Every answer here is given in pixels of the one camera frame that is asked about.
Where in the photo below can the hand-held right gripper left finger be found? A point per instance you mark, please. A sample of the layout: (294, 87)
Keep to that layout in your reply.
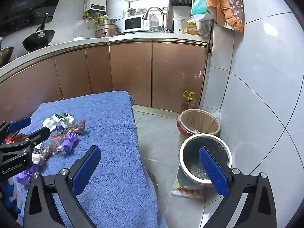
(86, 168)

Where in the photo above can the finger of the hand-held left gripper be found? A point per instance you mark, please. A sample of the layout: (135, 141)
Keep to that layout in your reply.
(38, 134)
(20, 123)

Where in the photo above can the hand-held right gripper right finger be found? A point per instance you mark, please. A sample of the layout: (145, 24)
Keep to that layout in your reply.
(213, 173)

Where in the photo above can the red foil wrapper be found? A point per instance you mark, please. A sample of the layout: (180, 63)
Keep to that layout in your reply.
(14, 138)

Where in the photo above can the steel trash bin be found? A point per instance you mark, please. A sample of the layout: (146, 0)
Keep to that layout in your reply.
(190, 154)

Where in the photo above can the person's left hand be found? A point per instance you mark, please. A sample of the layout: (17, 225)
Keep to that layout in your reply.
(11, 194)

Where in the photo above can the small white box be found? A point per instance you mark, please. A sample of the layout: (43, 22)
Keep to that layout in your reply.
(38, 148)

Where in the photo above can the purple plastic bag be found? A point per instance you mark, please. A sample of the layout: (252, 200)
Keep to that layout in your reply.
(70, 141)
(26, 175)

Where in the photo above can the clear red wrapper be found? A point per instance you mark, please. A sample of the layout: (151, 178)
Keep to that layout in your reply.
(53, 146)

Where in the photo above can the purple white wrapper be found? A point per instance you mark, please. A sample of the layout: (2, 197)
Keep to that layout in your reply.
(60, 126)

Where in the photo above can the printed plastic bag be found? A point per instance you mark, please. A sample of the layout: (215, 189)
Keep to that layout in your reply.
(187, 191)

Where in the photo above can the red candy wrapper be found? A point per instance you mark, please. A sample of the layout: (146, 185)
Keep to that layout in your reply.
(82, 126)

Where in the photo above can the blue terry towel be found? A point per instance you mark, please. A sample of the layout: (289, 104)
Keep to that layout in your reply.
(114, 128)

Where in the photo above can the wooden bucket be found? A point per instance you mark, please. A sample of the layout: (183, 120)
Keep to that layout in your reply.
(199, 121)

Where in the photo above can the cooking oil bottle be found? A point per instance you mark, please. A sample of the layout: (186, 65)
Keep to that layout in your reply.
(191, 102)

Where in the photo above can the black wok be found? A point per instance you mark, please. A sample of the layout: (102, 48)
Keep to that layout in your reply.
(38, 39)

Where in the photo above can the white kitchen countertop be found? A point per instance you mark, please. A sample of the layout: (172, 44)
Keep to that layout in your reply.
(71, 45)

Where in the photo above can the brown kitchen cabinet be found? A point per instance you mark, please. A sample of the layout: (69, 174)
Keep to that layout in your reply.
(133, 73)

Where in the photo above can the copper pot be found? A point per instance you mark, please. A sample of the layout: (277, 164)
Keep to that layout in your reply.
(105, 31)

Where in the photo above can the black range hood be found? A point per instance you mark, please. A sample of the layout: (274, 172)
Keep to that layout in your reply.
(26, 0)

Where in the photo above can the green plant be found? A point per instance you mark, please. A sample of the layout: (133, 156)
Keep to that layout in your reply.
(101, 19)

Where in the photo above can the steel saucepan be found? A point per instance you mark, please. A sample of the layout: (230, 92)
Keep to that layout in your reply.
(110, 21)

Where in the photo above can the white microwave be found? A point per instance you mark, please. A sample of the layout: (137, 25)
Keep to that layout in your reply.
(133, 23)

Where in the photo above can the white spray bottle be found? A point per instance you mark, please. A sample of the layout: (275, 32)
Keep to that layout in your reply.
(181, 26)

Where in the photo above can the steel bowls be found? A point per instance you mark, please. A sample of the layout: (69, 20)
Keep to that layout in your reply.
(136, 11)

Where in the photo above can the steel faucet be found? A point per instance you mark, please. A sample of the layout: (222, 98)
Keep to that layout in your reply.
(154, 10)

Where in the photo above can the green paper bag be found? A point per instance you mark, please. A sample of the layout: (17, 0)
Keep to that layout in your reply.
(199, 3)

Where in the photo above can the orange floral cloth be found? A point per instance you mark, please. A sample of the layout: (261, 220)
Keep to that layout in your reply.
(225, 2)

